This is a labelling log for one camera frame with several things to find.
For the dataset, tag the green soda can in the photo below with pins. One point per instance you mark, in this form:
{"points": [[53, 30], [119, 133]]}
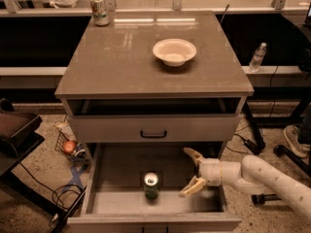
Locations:
{"points": [[151, 183]]}

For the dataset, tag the wire basket with items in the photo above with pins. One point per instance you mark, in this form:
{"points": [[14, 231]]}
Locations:
{"points": [[79, 154]]}

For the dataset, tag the grey sneaker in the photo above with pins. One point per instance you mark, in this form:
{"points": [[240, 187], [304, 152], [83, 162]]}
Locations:
{"points": [[291, 135]]}

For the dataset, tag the open middle drawer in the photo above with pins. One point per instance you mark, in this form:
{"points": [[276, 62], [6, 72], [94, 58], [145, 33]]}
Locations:
{"points": [[115, 200]]}

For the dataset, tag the dark chair at left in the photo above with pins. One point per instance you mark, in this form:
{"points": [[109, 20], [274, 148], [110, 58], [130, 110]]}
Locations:
{"points": [[18, 138]]}

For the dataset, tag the orange ball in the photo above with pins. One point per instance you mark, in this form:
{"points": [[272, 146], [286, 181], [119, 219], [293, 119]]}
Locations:
{"points": [[69, 147]]}

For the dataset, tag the black power adapter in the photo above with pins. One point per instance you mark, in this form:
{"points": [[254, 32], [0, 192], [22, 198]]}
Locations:
{"points": [[250, 145]]}

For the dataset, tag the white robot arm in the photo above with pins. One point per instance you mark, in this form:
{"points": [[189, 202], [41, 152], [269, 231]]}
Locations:
{"points": [[252, 175]]}

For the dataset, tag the white bowl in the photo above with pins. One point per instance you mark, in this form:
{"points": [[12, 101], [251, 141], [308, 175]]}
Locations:
{"points": [[174, 52]]}

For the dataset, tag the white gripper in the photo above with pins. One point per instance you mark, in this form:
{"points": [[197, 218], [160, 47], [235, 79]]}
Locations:
{"points": [[210, 170]]}

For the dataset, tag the black office chair base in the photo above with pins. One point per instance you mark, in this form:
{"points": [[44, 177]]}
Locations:
{"points": [[304, 167]]}

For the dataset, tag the clear water bottle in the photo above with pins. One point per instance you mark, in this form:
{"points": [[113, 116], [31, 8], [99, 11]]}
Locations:
{"points": [[257, 58]]}

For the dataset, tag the closed drawer with black handle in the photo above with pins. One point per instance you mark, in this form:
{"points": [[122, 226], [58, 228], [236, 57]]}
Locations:
{"points": [[138, 129]]}

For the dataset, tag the white green can on counter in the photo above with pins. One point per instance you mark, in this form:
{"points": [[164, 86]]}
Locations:
{"points": [[99, 12]]}

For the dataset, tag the grey drawer cabinet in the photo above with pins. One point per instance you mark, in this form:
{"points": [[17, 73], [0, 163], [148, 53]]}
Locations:
{"points": [[115, 73]]}

